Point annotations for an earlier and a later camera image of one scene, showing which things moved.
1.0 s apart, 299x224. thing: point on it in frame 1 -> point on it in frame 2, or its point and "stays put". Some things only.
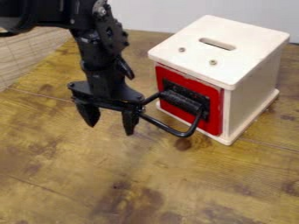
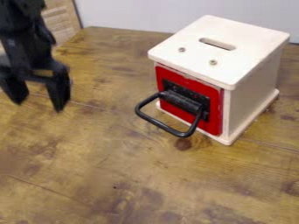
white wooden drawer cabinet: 237,57 stays put
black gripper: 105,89 -> 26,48
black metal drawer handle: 184,96 stays put
